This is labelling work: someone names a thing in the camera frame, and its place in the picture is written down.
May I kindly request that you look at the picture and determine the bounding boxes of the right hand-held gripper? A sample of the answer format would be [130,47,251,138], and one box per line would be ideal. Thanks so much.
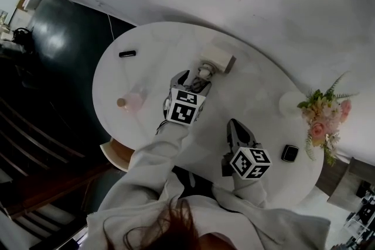
[221,118,273,181]

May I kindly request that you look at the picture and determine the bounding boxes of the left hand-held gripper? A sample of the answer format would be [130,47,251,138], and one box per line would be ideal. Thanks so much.
[162,70,213,127]

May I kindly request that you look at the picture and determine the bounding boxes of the white rectangular box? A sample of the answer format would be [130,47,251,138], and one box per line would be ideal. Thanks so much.
[187,44,237,92]

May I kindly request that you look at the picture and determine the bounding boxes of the large white wooden drawer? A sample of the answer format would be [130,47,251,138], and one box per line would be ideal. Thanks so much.
[99,138,136,173]

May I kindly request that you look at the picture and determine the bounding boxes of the person's right forearm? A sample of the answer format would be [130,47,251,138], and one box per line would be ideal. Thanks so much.
[212,172,268,209]

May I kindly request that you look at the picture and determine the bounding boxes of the person's left forearm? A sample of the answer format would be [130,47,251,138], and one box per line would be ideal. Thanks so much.
[98,119,192,214]

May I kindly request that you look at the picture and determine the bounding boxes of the small black square box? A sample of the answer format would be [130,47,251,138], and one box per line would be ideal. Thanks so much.
[281,143,299,162]

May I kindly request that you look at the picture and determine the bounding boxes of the white vase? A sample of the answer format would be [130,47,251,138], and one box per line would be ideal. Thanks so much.
[278,90,309,118]

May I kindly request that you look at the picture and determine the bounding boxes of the pink perfume bottle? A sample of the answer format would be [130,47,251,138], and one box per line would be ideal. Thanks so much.
[116,87,149,112]

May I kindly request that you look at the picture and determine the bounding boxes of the person's legs in black trousers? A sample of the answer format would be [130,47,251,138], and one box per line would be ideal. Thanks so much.
[172,166,221,200]

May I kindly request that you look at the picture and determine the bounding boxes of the person's white jacket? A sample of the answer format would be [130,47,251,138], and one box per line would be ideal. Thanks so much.
[86,191,332,250]

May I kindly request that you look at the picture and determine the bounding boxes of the pink flower bouquet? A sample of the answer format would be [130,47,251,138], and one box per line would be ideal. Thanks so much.
[296,71,360,168]

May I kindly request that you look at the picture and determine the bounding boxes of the grey wooden panel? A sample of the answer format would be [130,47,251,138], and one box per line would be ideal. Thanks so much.
[315,155,375,212]

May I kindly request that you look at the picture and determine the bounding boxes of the black bag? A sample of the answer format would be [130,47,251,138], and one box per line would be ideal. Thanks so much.
[12,27,35,54]

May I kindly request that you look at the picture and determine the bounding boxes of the white floor cable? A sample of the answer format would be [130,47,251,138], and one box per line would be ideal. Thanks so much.
[106,12,117,42]

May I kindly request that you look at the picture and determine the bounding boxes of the brown wooden bed frame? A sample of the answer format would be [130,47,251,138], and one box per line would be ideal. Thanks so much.
[0,61,118,241]

